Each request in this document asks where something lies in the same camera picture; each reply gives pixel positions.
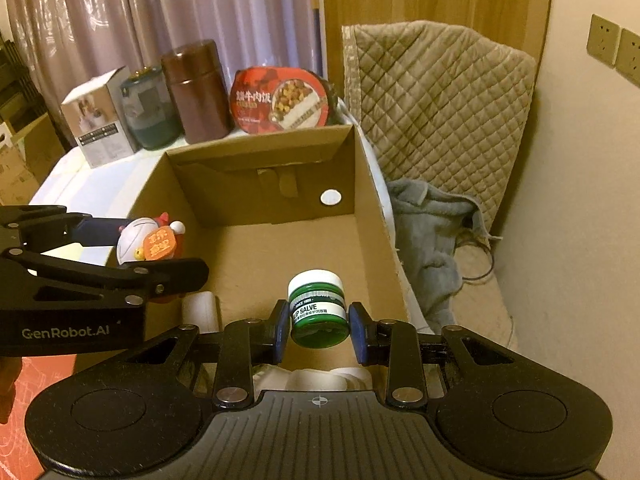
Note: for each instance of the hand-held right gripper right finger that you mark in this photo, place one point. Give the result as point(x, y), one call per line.
point(357, 335)

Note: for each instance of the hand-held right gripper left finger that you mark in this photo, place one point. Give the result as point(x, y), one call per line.
point(282, 335)

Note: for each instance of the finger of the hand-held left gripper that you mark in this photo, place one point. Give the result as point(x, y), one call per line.
point(170, 275)
point(95, 232)

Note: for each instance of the round-headed toy figurine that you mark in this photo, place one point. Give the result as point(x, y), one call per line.
point(135, 240)

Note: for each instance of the small green salve jar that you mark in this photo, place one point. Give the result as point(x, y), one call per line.
point(317, 310)

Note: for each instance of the cardboard box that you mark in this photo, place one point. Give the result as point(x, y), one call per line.
point(280, 240)

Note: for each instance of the pastel checked tablecloth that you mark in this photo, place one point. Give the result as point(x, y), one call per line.
point(90, 185)

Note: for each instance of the large brown shipping carton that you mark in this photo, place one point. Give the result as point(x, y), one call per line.
point(30, 160)

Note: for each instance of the white product box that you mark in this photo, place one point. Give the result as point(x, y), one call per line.
point(100, 120)

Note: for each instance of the grey towel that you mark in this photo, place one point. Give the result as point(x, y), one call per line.
point(430, 240)

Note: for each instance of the green glass jar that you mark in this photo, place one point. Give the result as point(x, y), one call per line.
point(150, 115)

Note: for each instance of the brown metal canister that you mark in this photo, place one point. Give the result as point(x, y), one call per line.
point(200, 95)

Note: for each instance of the red instant meal bowl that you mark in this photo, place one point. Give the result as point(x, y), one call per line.
point(280, 100)

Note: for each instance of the pink curtain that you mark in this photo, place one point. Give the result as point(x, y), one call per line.
point(150, 10)

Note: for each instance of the beige quilted chair cover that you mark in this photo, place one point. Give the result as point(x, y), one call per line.
point(440, 110)

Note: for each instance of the beige wall socket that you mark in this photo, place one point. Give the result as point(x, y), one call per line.
point(631, 57)
point(602, 40)

